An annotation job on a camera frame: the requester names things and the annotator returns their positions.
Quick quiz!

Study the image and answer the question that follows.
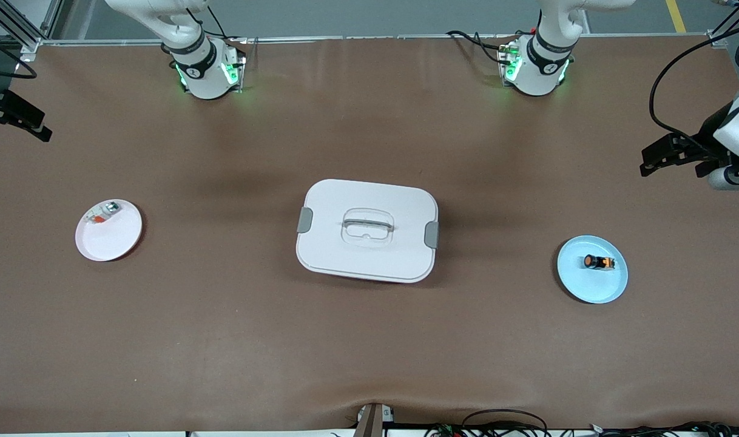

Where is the small clear orange part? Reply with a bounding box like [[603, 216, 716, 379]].
[[84, 202, 123, 226]]

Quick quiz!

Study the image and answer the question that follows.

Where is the pink round plate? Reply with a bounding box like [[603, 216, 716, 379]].
[[75, 198, 144, 262]]

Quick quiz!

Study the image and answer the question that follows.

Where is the light blue round plate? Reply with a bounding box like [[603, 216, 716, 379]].
[[556, 235, 629, 305]]

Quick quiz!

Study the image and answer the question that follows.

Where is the white lidded storage box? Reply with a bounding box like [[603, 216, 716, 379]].
[[295, 178, 440, 285]]

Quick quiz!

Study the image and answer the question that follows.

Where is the brown table cover mat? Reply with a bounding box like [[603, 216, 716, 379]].
[[0, 35, 739, 433]]

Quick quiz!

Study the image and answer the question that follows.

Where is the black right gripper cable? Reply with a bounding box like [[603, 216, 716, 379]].
[[0, 33, 38, 80]]

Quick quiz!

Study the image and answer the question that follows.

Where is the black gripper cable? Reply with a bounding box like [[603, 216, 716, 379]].
[[649, 27, 739, 146], [0, 33, 38, 80]]

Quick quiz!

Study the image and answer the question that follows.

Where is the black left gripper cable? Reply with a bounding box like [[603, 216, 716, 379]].
[[649, 27, 739, 146]]

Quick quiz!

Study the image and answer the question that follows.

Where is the aluminium frame post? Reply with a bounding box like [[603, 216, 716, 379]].
[[0, 0, 64, 63], [708, 0, 739, 50]]

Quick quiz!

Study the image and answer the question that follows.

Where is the black right arm base cable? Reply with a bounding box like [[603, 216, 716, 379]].
[[184, 5, 249, 44]]

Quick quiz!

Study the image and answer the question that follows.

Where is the black arm base cable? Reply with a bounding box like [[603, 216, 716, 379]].
[[184, 5, 249, 44], [446, 29, 517, 66]]

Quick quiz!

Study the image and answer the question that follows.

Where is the black left arm base cable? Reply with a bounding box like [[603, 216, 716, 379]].
[[446, 29, 517, 66]]

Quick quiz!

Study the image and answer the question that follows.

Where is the black cable bundle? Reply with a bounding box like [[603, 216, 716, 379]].
[[424, 409, 739, 437]]

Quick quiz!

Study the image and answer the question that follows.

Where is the aluminium table edge rail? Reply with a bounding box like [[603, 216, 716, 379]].
[[39, 34, 717, 47]]

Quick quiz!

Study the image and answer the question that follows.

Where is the brown table edge bracket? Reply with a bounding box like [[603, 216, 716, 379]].
[[353, 402, 396, 437]]

